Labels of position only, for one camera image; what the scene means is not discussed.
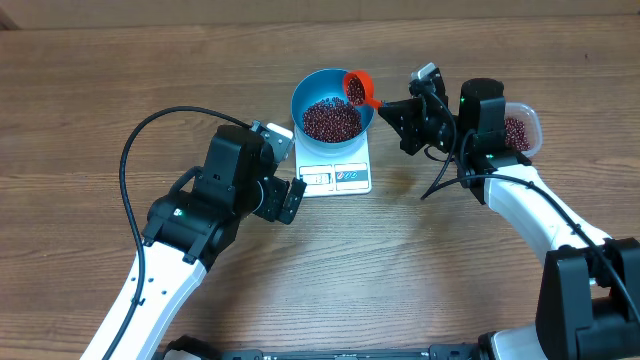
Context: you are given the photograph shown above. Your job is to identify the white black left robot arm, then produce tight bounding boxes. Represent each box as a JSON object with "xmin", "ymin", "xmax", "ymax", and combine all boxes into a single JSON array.
[{"xmin": 82, "ymin": 122, "xmax": 306, "ymax": 359}]

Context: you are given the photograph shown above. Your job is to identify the red beans in bowl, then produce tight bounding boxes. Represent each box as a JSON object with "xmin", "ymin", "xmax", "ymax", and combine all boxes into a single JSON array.
[{"xmin": 303, "ymin": 97, "xmax": 363, "ymax": 143}]

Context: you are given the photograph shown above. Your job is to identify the orange measuring scoop blue handle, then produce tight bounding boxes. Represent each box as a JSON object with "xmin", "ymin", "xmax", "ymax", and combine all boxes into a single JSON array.
[{"xmin": 342, "ymin": 70, "xmax": 383, "ymax": 109}]

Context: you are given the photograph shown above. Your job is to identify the clear plastic container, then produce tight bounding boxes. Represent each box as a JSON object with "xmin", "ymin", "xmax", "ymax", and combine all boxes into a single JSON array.
[{"xmin": 505, "ymin": 102, "xmax": 543, "ymax": 157}]

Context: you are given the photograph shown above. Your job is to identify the white digital kitchen scale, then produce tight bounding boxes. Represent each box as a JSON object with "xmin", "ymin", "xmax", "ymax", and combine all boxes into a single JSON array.
[{"xmin": 295, "ymin": 128, "xmax": 372, "ymax": 197}]

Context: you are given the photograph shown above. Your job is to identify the teal blue bowl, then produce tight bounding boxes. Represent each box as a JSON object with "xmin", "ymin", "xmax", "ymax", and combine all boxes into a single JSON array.
[{"xmin": 290, "ymin": 68, "xmax": 374, "ymax": 137}]

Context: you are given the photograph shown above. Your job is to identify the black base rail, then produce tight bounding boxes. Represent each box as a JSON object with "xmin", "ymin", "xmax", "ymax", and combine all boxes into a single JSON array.
[{"xmin": 151, "ymin": 335, "xmax": 497, "ymax": 360}]

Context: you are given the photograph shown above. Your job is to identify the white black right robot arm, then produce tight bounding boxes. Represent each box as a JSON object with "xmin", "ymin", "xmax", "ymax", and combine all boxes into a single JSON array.
[{"xmin": 378, "ymin": 78, "xmax": 639, "ymax": 359}]

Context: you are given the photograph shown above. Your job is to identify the red adzuki beans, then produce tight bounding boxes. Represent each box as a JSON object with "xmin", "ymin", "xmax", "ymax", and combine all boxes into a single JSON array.
[{"xmin": 505, "ymin": 117, "xmax": 531, "ymax": 152}]

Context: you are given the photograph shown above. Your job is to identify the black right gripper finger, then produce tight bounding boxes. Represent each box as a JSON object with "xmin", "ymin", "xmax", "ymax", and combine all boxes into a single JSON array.
[
  {"xmin": 380, "ymin": 112, "xmax": 415, "ymax": 145},
  {"xmin": 378, "ymin": 97, "xmax": 425, "ymax": 115}
]

